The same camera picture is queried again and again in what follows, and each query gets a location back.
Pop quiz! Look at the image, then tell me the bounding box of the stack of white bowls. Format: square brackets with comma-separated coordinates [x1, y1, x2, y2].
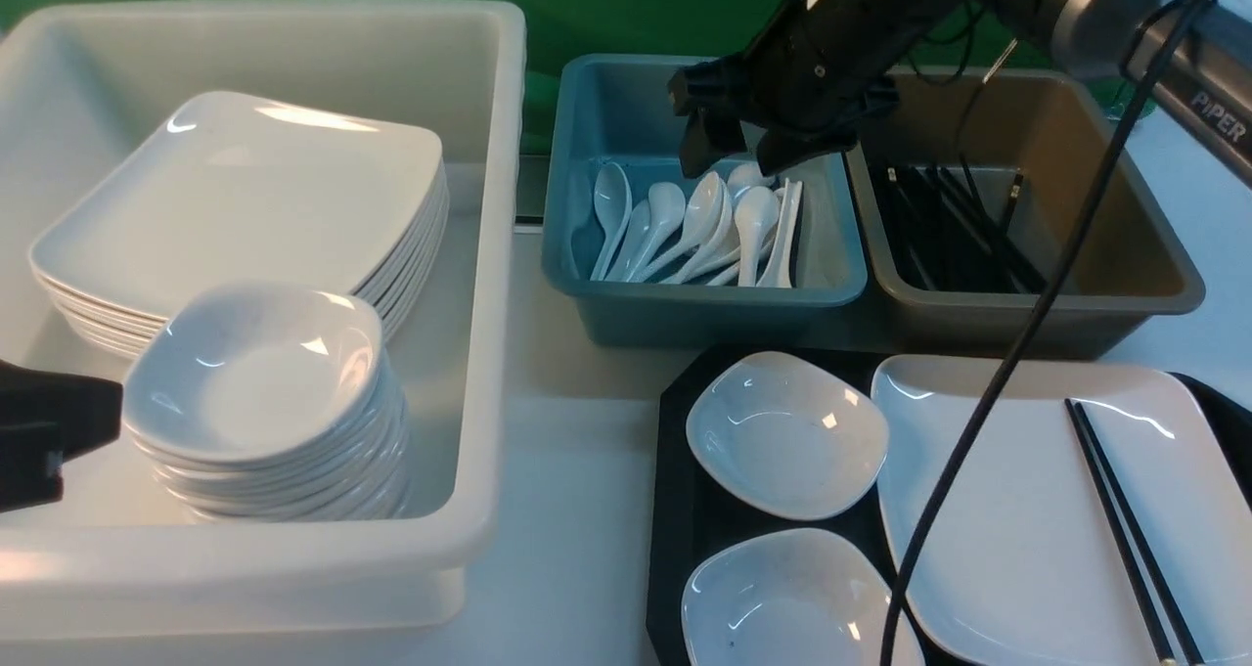
[120, 283, 412, 523]

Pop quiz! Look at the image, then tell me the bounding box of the large white plastic tub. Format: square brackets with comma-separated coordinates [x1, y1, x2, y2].
[3, 0, 526, 646]

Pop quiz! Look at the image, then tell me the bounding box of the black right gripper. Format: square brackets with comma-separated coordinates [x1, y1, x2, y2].
[669, 0, 962, 179]

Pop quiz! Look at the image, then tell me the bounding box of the brown plastic bin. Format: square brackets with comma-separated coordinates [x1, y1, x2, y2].
[845, 69, 1206, 361]

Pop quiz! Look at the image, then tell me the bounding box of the large white square plate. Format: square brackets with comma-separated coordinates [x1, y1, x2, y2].
[908, 361, 1251, 665]

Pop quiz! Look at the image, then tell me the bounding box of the black plastic serving tray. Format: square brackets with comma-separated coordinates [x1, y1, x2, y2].
[645, 346, 1251, 665]

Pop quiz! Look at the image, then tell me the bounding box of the white bowl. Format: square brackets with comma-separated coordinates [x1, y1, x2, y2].
[685, 351, 890, 522]
[681, 527, 890, 665]

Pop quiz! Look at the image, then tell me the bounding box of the bundle of black chopsticks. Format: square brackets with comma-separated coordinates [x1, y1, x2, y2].
[869, 158, 1058, 294]

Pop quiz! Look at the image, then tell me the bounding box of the white spoon middle in bin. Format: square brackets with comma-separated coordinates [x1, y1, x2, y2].
[660, 172, 727, 284]

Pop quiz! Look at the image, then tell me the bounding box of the stack of white square plates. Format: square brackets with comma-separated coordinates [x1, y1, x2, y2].
[28, 91, 449, 351]

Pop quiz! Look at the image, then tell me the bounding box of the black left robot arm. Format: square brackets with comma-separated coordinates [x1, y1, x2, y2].
[1, 361, 121, 513]

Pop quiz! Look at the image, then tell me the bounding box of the white ceramic soup spoon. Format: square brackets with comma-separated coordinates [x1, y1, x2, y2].
[734, 187, 780, 288]

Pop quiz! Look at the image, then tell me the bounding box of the white spoon leftmost in bin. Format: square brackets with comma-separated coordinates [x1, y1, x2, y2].
[590, 161, 632, 280]

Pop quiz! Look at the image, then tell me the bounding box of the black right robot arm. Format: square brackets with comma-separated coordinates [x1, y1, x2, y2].
[669, 0, 1249, 182]

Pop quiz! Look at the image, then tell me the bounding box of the teal plastic bin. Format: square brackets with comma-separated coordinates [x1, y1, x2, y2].
[542, 55, 889, 351]

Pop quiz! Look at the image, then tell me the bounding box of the black chopstick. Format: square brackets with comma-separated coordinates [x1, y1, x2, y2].
[1063, 398, 1176, 665]
[1073, 399, 1206, 665]

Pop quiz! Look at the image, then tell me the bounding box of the white spoon in bin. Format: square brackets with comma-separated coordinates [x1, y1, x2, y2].
[603, 200, 651, 282]
[660, 172, 727, 284]
[590, 161, 632, 280]
[626, 182, 686, 282]

